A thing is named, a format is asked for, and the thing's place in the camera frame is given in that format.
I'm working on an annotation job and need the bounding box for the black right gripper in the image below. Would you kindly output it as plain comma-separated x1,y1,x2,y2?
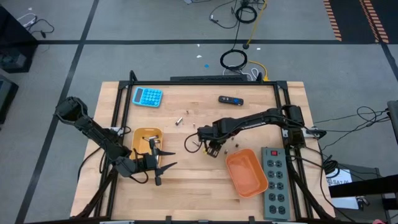
198,124,226,159

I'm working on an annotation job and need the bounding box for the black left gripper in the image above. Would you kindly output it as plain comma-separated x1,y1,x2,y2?
136,139,178,187

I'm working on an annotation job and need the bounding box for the orange plastic bin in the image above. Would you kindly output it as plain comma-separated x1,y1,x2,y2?
225,148,269,198

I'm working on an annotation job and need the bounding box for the yellow plastic bin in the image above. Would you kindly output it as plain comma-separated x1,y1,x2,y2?
129,126,164,166

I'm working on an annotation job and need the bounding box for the black remote control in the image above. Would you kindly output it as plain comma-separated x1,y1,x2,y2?
218,95,244,106

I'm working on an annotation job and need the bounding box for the light blue calculator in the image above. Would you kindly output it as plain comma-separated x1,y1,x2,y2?
131,86,164,108

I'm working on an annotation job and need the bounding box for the grey-green power strip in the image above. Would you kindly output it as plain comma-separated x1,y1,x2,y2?
261,146,291,221

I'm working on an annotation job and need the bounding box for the white paper label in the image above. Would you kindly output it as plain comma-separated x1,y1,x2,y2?
325,167,360,210

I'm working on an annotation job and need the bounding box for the black beam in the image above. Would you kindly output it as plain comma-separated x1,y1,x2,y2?
328,174,398,199

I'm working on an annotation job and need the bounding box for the black floor box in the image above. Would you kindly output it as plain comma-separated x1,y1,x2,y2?
0,74,19,125

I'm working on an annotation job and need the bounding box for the black cabinet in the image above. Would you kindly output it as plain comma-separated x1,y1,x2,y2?
0,6,40,74

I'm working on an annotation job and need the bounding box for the black aluminium table frame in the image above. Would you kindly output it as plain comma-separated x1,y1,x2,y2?
71,70,336,223

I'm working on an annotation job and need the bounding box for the white floor cable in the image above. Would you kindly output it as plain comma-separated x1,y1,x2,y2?
222,67,260,81

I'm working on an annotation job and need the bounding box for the yellow floor cable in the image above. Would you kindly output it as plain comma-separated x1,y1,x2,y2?
246,0,267,47
248,60,269,82

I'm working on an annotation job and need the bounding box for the black coiled floor cable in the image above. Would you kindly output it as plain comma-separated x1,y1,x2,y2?
219,49,249,71
234,5,258,24

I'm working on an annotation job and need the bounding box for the black cable bundle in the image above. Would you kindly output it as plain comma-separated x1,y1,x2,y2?
323,160,340,175

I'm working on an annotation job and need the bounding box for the black cable bunch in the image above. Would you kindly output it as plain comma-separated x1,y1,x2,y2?
312,105,392,133

